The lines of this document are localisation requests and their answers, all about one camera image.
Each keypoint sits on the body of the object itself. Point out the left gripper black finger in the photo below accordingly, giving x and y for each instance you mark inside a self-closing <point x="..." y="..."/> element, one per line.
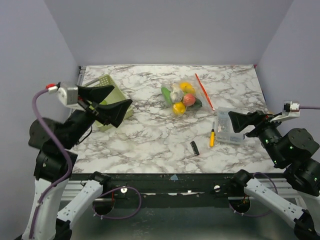
<point x="93" y="94"/>
<point x="112" y="114"/>

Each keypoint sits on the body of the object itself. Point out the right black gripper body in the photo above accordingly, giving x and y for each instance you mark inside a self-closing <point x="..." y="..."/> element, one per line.
<point x="258" y="124"/>

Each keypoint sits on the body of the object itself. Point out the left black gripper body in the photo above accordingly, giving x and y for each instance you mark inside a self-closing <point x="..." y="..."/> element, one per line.
<point x="81" y="121"/>

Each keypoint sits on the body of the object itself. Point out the green plastic basket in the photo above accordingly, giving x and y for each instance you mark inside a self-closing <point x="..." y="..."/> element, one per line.
<point x="115" y="96"/>

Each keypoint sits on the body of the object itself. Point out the green toy vegetable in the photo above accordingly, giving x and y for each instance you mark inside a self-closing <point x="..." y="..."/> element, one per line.
<point x="197" y="104"/>

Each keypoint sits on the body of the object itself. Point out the peach toy fruit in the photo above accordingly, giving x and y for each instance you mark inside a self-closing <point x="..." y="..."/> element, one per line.
<point x="188" y="99"/>

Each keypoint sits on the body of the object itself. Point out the clear zip top bag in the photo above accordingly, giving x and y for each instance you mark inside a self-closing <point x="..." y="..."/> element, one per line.
<point x="200" y="94"/>

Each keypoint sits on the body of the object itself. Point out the yellow toy lemon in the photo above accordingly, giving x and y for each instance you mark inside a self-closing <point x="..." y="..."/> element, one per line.
<point x="179" y="108"/>

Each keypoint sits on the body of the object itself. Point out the white toy garlic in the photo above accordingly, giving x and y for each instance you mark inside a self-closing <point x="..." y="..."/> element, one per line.
<point x="176" y="94"/>

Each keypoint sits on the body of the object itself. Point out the orange toy fruit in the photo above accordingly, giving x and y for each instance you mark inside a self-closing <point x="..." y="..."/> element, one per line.
<point x="186" y="87"/>

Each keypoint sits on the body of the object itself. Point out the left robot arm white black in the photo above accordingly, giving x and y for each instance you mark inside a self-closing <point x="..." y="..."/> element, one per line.
<point x="55" y="161"/>

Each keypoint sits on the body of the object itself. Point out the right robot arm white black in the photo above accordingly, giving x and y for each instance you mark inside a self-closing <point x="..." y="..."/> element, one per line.
<point x="292" y="153"/>

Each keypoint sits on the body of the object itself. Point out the clear plastic screw box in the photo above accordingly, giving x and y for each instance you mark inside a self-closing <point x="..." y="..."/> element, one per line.
<point x="223" y="127"/>

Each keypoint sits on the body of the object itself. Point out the black bit holder strip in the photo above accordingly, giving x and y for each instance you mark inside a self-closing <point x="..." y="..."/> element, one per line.
<point x="194" y="148"/>

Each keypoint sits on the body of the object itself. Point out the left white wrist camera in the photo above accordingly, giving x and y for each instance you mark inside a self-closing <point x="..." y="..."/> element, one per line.
<point x="66" y="93"/>

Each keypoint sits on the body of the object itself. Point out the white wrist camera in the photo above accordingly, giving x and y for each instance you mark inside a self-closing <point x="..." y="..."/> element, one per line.
<point x="287" y="111"/>
<point x="66" y="93"/>

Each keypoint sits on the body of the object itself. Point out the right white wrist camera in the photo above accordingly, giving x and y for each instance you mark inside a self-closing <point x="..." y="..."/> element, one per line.
<point x="287" y="111"/>

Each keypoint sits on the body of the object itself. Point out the yellow handle screwdriver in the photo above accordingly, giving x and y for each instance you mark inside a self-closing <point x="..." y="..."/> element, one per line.
<point x="212" y="136"/>

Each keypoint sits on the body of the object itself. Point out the aluminium extrusion rail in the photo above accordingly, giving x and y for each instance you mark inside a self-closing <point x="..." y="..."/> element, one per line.
<point x="284" y="189"/>

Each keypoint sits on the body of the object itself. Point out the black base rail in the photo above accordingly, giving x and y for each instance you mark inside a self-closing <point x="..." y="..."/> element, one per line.
<point x="172" y="190"/>

